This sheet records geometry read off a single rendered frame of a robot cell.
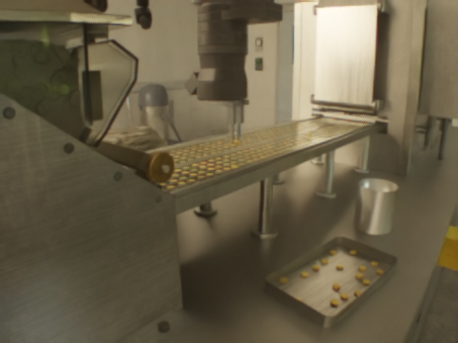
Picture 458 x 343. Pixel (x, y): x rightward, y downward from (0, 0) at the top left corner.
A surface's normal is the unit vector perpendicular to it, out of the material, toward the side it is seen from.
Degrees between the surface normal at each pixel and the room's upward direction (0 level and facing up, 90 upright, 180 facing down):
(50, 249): 90
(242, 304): 0
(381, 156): 90
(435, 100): 90
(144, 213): 90
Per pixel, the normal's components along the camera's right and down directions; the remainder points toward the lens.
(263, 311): 0.00, -0.96
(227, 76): 0.76, 0.14
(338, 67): -0.65, 0.22
